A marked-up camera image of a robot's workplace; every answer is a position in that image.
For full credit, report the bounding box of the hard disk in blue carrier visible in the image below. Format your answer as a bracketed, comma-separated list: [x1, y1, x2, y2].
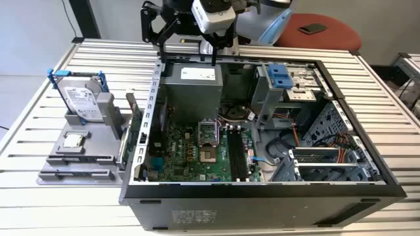
[46, 67, 111, 123]

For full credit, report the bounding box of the grey metal drive cage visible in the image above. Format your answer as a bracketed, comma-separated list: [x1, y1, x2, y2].
[273, 146, 375, 182]

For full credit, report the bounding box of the green graphics card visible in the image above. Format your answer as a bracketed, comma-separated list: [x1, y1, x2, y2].
[121, 89, 146, 170]

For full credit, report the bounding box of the coloured power wire bundle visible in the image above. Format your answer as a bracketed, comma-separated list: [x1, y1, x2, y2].
[335, 132, 361, 165]

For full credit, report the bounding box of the green motherboard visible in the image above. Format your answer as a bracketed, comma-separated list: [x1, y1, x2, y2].
[146, 121, 263, 184]

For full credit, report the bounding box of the black data cable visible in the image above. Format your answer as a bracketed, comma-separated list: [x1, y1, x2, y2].
[265, 137, 290, 166]

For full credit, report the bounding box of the aluminium side table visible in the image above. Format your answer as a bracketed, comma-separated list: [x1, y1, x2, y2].
[389, 52, 420, 111]

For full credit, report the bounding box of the grey power supply unit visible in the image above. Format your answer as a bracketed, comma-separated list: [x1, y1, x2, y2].
[161, 62, 225, 123]

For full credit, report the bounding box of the silver CPU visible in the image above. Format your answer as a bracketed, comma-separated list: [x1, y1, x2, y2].
[62, 134, 87, 148]

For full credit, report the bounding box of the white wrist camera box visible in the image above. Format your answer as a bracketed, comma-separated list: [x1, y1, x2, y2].
[191, 0, 238, 34]

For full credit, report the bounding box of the CPU socket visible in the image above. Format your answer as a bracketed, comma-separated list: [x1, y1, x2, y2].
[199, 145, 221, 164]

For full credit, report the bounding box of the red round stool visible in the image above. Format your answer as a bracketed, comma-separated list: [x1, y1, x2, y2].
[274, 13, 362, 51]

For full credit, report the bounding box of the black RAM slot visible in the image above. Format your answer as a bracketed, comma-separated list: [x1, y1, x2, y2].
[235, 125, 250, 181]
[226, 125, 239, 181]

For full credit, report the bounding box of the black upright post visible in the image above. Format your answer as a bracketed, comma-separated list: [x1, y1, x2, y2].
[67, 0, 102, 40]

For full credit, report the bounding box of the black open PC case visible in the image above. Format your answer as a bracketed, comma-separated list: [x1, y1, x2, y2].
[118, 50, 409, 232]

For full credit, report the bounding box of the metal socket cover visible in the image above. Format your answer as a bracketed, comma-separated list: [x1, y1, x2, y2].
[198, 119, 221, 146]

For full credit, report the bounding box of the round dark fan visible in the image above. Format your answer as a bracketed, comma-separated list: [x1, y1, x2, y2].
[226, 105, 250, 121]

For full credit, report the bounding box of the blue disk bay latch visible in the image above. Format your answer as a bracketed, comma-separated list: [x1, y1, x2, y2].
[267, 63, 294, 89]

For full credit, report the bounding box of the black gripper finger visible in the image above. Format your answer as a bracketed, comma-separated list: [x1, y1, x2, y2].
[141, 0, 182, 63]
[207, 31, 237, 67]

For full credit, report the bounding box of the grey parts rack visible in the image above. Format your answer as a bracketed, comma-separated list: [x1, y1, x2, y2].
[35, 92, 146, 186]

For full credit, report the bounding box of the orange wire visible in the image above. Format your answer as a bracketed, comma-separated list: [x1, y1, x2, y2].
[291, 124, 301, 148]

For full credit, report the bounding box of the black phone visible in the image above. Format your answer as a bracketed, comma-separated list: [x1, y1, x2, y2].
[298, 23, 329, 35]

